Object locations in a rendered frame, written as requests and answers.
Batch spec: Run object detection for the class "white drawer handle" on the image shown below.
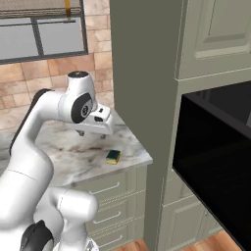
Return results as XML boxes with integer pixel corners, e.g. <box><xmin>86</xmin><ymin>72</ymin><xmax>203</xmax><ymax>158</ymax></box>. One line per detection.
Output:
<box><xmin>92</xmin><ymin>211</ymin><xmax>123</xmax><ymax>226</ymax></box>
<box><xmin>97</xmin><ymin>234</ymin><xmax>124</xmax><ymax>249</ymax></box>
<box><xmin>89</xmin><ymin>181</ymin><xmax>122</xmax><ymax>196</ymax></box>

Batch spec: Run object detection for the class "grey-green panelled cupboard door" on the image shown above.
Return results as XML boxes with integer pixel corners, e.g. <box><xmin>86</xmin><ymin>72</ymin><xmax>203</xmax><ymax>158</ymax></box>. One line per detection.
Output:
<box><xmin>177</xmin><ymin>0</ymin><xmax>251</xmax><ymax>81</ymax></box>

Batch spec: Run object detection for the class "green and yellow sponge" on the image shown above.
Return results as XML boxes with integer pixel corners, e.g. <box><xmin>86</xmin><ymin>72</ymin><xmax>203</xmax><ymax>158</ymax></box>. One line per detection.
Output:
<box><xmin>105</xmin><ymin>149</ymin><xmax>122</xmax><ymax>166</ymax></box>

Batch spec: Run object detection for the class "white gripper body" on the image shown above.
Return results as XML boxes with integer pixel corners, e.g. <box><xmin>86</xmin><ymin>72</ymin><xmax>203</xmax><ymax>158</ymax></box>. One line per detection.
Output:
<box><xmin>75</xmin><ymin>111</ymin><xmax>116</xmax><ymax>136</ymax></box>

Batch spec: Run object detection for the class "dark-framed window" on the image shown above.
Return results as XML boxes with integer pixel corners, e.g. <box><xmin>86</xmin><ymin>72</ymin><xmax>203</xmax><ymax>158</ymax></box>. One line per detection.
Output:
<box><xmin>0</xmin><ymin>0</ymin><xmax>89</xmax><ymax>66</ymax></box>

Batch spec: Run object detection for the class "grey-green drawer front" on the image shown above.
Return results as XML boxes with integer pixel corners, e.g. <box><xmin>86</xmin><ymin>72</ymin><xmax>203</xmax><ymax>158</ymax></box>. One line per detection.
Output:
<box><xmin>85</xmin><ymin>195</ymin><xmax>139</xmax><ymax>230</ymax></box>
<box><xmin>87</xmin><ymin>225</ymin><xmax>145</xmax><ymax>251</ymax></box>
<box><xmin>72</xmin><ymin>170</ymin><xmax>139</xmax><ymax>201</ymax></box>

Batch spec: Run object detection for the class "brown woven window blind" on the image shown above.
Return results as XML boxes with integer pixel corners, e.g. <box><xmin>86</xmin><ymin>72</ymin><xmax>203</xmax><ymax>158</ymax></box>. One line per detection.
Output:
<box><xmin>0</xmin><ymin>0</ymin><xmax>83</xmax><ymax>20</ymax></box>

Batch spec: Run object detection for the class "grey-green narrow cupboard door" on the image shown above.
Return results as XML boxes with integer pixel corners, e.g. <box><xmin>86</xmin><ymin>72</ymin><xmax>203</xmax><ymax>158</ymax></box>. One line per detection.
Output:
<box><xmin>200</xmin><ymin>210</ymin><xmax>226</xmax><ymax>242</ymax></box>

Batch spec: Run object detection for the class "grey-green wide cupboard door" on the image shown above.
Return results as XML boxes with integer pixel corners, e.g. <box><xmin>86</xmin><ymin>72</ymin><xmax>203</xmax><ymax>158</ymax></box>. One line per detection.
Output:
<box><xmin>159</xmin><ymin>193</ymin><xmax>208</xmax><ymax>251</ymax></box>

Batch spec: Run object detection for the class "grey-green tall cupboard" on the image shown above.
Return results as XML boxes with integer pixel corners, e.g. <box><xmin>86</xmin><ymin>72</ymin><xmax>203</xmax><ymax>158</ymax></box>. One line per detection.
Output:
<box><xmin>109</xmin><ymin>0</ymin><xmax>251</xmax><ymax>251</ymax></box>

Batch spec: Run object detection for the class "black microwave oven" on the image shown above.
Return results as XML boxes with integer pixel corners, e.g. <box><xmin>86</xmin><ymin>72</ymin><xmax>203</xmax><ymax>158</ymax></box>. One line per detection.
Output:
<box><xmin>180</xmin><ymin>80</ymin><xmax>251</xmax><ymax>140</ymax></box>

